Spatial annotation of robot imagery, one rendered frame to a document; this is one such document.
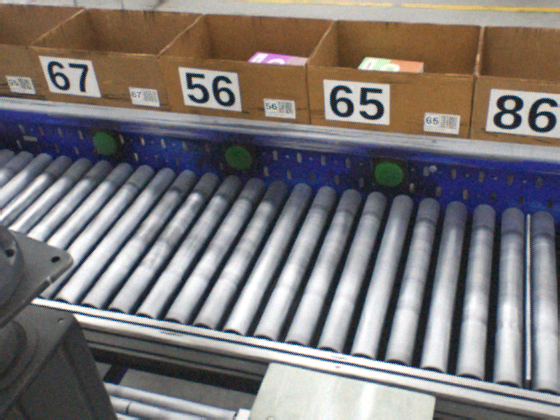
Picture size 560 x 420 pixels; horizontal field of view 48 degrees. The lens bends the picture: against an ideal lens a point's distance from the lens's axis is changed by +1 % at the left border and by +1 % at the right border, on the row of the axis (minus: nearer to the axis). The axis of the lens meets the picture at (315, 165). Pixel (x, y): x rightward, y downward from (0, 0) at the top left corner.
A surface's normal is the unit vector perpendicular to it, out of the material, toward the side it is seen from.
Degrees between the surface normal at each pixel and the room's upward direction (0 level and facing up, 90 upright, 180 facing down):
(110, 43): 90
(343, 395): 0
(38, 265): 3
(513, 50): 90
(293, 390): 0
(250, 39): 90
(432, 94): 90
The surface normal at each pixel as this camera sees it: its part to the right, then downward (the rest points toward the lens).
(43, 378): 0.96, 0.11
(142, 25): -0.27, 0.56
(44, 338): -0.07, -0.82
